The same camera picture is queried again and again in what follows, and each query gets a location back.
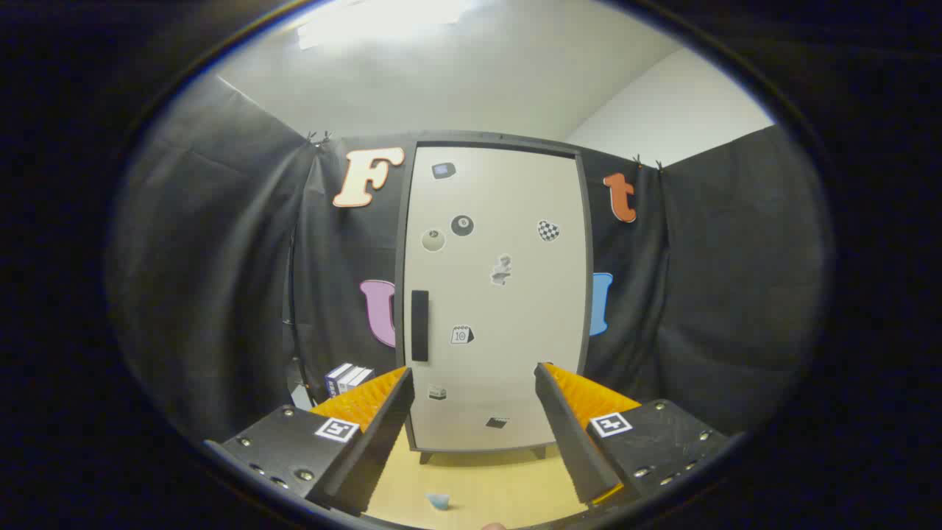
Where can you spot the black backdrop cloth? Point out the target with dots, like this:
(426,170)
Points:
(221,258)

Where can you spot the white and blue tube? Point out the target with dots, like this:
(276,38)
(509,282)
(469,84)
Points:
(438,502)

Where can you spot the grey cabinet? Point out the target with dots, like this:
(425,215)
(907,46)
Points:
(478,137)

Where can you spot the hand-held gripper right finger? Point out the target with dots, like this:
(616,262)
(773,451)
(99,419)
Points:
(570,442)

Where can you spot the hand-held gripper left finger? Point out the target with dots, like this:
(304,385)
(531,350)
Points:
(379,442)

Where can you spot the white spine book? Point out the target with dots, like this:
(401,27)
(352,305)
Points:
(346,377)

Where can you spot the dark blue book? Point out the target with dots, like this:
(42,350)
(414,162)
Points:
(331,381)

